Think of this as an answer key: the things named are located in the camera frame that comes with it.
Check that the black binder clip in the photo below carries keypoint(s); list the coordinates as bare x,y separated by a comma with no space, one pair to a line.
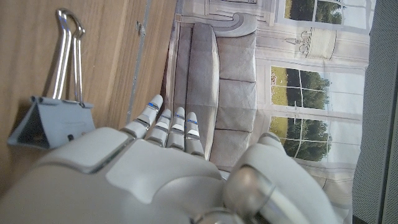
59,124

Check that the printed living room backdrop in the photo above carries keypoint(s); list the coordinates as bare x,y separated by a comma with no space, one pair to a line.
236,77

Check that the grey tape outline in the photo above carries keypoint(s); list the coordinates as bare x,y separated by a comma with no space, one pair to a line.
136,71

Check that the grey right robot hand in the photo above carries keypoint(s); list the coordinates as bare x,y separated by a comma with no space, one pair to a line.
140,186

